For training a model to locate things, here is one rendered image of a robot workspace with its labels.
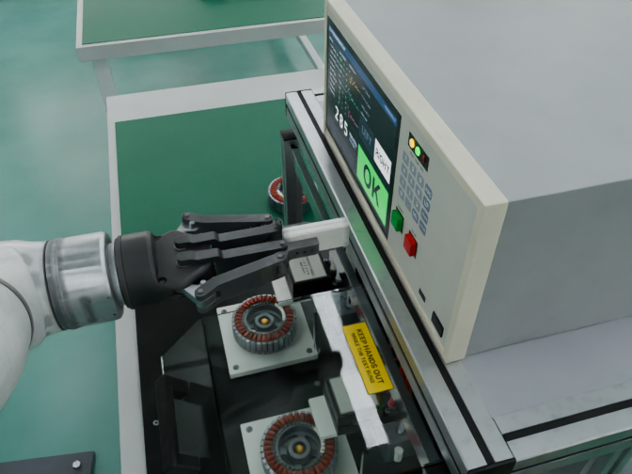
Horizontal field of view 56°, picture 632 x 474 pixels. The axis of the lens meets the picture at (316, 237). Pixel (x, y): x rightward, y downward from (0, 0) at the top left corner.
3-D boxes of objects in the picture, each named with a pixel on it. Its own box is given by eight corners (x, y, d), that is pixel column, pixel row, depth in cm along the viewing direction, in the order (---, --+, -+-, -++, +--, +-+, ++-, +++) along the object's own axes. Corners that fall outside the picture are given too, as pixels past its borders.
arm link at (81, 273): (71, 350, 58) (134, 337, 59) (41, 286, 52) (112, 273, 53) (72, 283, 64) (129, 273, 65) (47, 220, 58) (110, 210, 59)
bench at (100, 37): (125, 220, 244) (75, 47, 193) (113, 35, 375) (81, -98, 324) (377, 177, 266) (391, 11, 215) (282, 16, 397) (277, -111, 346)
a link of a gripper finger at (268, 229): (181, 273, 62) (179, 263, 63) (284, 251, 64) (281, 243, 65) (174, 245, 59) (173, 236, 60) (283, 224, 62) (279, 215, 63)
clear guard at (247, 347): (182, 561, 56) (172, 536, 52) (161, 357, 73) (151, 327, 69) (496, 471, 62) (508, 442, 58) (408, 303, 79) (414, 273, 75)
